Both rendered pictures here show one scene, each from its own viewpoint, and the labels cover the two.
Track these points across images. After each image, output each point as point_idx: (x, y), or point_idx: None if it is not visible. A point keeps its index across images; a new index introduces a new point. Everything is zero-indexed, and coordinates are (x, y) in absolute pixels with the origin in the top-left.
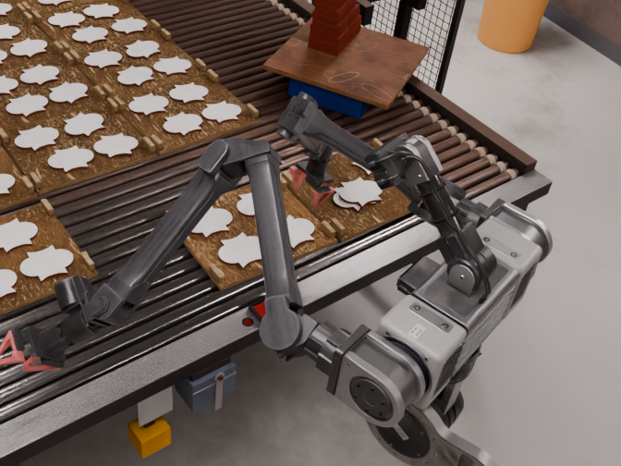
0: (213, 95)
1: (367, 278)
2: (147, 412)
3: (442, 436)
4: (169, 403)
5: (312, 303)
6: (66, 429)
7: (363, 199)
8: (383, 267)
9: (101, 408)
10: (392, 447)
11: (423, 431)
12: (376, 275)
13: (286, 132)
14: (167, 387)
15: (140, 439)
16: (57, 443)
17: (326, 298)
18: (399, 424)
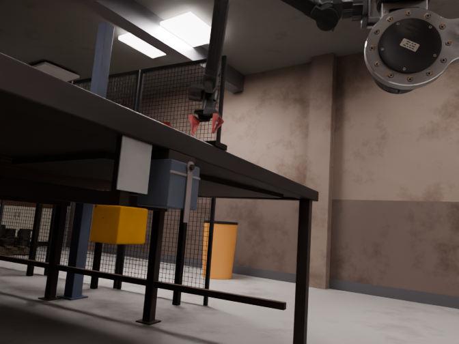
0: None
1: (261, 171)
2: (127, 170)
3: (447, 18)
4: (146, 179)
5: (239, 159)
6: (53, 84)
7: None
8: (268, 170)
9: (94, 94)
10: (406, 72)
11: (430, 23)
12: (266, 175)
13: None
14: (150, 142)
15: (118, 205)
16: (37, 99)
17: (245, 163)
18: (406, 37)
